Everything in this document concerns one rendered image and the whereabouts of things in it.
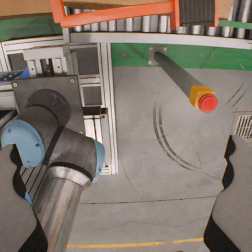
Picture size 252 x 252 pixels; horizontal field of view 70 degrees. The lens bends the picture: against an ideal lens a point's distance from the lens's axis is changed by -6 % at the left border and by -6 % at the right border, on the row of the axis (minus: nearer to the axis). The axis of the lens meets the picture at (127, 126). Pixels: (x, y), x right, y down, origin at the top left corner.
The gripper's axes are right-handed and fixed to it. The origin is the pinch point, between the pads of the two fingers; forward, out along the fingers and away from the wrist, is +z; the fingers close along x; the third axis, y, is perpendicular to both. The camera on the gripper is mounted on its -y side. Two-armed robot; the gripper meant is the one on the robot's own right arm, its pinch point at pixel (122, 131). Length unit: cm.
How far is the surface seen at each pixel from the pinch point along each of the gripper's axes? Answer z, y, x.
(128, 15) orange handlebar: 29.1, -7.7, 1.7
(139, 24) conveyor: 103, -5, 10
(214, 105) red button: 48, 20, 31
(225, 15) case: 57, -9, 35
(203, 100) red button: 48, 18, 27
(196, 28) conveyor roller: 97, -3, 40
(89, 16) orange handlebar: 29.2, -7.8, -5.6
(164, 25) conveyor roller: 97, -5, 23
